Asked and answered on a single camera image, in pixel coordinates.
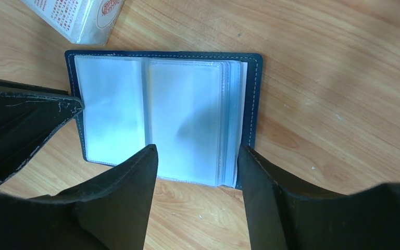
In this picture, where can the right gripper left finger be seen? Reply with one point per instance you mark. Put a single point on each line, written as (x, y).
(108, 211)

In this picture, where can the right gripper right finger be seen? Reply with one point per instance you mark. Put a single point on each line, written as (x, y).
(284, 211)

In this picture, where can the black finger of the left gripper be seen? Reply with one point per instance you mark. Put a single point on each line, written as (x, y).
(29, 116)

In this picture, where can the navy blue card holder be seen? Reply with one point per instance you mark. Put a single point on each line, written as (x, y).
(198, 108)

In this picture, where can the red patterned tissue pack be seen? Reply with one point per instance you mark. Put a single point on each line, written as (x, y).
(85, 22)

